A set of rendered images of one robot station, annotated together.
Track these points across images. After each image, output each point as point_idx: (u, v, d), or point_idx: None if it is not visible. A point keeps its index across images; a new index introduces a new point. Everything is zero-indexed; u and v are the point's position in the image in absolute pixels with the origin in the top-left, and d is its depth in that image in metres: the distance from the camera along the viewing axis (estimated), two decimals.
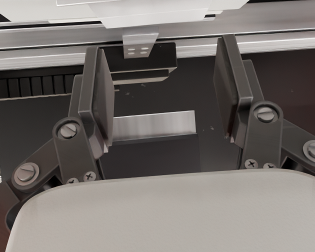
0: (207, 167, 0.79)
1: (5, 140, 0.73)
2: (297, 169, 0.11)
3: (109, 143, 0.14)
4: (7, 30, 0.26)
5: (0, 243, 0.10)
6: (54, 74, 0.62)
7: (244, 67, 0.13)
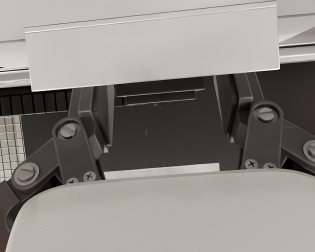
0: None
1: (33, 152, 0.74)
2: (297, 169, 0.11)
3: (109, 143, 0.14)
4: (7, 72, 0.23)
5: (0, 243, 0.10)
6: None
7: None
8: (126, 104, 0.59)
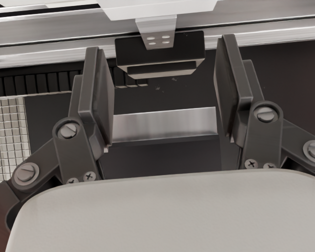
0: None
1: (36, 135, 0.74)
2: (297, 169, 0.11)
3: (109, 143, 0.14)
4: (6, 18, 0.23)
5: (0, 243, 0.10)
6: (81, 68, 0.60)
7: (244, 67, 0.13)
8: (128, 84, 0.59)
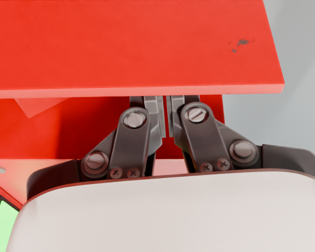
0: None
1: None
2: None
3: (165, 134, 0.14)
4: None
5: (49, 218, 0.10)
6: None
7: None
8: None
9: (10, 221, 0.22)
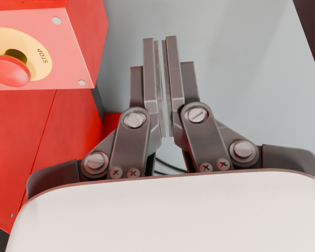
0: None
1: None
2: None
3: (165, 134, 0.14)
4: None
5: (49, 218, 0.10)
6: None
7: (186, 68, 0.14)
8: None
9: None
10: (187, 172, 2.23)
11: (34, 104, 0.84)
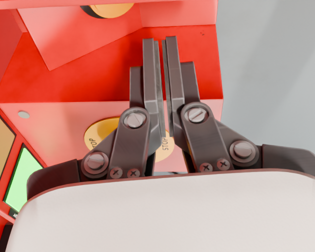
0: None
1: None
2: None
3: (165, 134, 0.14)
4: None
5: (49, 218, 0.10)
6: None
7: (186, 68, 0.14)
8: None
9: (31, 168, 0.25)
10: None
11: None
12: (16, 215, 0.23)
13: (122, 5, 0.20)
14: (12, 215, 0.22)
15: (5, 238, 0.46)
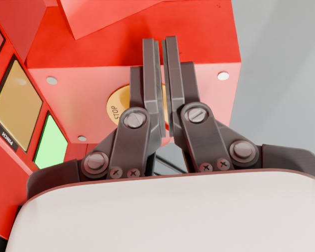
0: None
1: None
2: None
3: (165, 134, 0.14)
4: None
5: (49, 218, 0.10)
6: None
7: (186, 68, 0.14)
8: None
9: (55, 135, 0.26)
10: None
11: None
12: None
13: None
14: None
15: None
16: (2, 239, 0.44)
